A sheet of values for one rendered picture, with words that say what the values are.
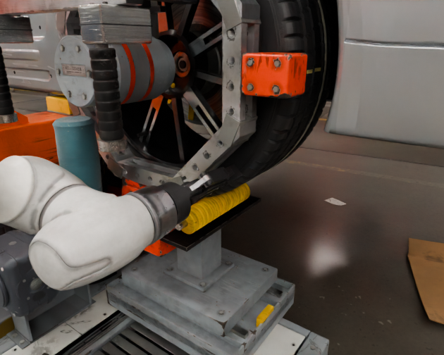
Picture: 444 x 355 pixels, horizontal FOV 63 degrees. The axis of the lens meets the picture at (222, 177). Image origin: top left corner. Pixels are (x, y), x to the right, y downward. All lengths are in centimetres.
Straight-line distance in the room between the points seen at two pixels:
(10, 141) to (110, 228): 71
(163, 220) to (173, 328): 57
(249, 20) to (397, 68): 25
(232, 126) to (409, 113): 29
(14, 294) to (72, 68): 60
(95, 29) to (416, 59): 47
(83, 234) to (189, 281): 66
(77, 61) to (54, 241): 35
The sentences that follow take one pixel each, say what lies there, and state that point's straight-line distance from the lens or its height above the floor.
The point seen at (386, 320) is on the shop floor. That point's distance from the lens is 146.
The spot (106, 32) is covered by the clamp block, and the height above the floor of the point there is 91.
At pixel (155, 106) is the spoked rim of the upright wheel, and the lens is 95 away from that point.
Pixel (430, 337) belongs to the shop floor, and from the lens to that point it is 145.
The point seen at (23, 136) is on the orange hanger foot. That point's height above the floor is 65.
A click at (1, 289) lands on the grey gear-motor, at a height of 33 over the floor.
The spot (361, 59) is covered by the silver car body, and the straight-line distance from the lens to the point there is 67.
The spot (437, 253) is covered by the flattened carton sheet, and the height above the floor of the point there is 2.
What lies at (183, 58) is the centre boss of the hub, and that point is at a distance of 93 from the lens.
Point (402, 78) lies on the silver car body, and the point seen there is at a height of 85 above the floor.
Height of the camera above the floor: 90
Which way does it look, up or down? 21 degrees down
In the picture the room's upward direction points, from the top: straight up
